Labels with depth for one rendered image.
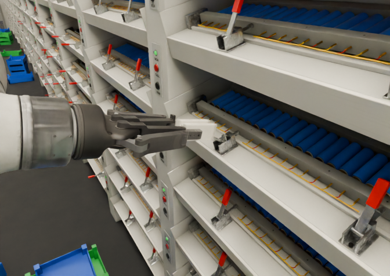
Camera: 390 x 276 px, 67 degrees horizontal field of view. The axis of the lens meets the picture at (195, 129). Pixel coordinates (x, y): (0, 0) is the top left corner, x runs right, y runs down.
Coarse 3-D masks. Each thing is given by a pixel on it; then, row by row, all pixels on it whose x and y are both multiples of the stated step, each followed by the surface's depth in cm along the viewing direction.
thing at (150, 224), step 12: (108, 168) 146; (120, 168) 148; (120, 180) 142; (120, 192) 135; (132, 192) 133; (132, 204) 127; (144, 204) 126; (144, 216) 120; (144, 228) 115; (156, 228) 114; (156, 240) 110
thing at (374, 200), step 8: (376, 184) 34; (384, 184) 33; (376, 192) 34; (384, 192) 33; (368, 200) 34; (376, 200) 34; (368, 208) 34; (376, 208) 34; (360, 216) 35; (368, 216) 34; (360, 224) 35; (360, 232) 35
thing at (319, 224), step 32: (192, 96) 69; (224, 128) 62; (224, 160) 54; (256, 160) 52; (256, 192) 48; (288, 192) 45; (288, 224) 44; (320, 224) 39; (384, 224) 37; (352, 256) 35; (384, 256) 34
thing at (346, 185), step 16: (208, 112) 65; (224, 112) 62; (240, 128) 57; (256, 128) 55; (272, 144) 51; (272, 160) 50; (288, 160) 49; (304, 160) 46; (320, 176) 44; (336, 176) 42; (352, 192) 40; (368, 192) 39; (352, 208) 39
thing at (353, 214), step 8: (192, 112) 69; (216, 128) 61; (240, 144) 56; (256, 152) 52; (264, 160) 51; (280, 168) 48; (288, 176) 47; (296, 176) 46; (304, 184) 44; (312, 192) 44; (320, 192) 43; (328, 200) 41; (344, 208) 40; (352, 216) 39; (376, 232) 36; (384, 232) 36
